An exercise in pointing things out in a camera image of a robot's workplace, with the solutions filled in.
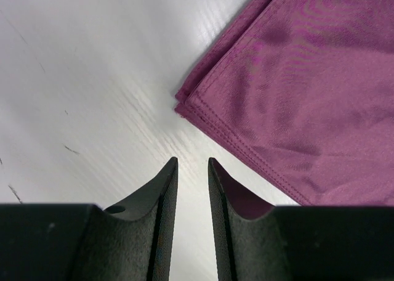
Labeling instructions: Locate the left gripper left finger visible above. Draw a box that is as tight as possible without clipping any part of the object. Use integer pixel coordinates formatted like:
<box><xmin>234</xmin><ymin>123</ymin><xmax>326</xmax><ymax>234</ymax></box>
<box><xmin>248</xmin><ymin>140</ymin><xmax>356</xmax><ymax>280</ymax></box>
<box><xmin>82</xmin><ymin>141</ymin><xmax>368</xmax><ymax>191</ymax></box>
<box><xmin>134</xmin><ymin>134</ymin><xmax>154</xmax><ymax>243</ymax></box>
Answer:
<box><xmin>1</xmin><ymin>158</ymin><xmax>178</xmax><ymax>280</ymax></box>

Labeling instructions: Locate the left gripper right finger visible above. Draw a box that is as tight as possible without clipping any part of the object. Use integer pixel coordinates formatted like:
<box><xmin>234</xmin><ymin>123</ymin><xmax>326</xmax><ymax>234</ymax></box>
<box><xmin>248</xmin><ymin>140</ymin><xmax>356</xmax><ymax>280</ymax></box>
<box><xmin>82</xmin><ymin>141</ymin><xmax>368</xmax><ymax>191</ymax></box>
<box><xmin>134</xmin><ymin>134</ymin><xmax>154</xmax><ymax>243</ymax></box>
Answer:
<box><xmin>207</xmin><ymin>158</ymin><xmax>393</xmax><ymax>280</ymax></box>

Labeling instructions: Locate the purple satin napkin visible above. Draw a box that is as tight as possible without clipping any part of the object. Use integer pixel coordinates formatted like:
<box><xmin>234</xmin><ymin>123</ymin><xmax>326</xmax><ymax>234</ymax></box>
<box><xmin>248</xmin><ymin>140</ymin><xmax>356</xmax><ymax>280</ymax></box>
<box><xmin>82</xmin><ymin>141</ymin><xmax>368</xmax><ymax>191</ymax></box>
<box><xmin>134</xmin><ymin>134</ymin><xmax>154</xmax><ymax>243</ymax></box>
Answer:
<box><xmin>175</xmin><ymin>0</ymin><xmax>393</xmax><ymax>206</ymax></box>

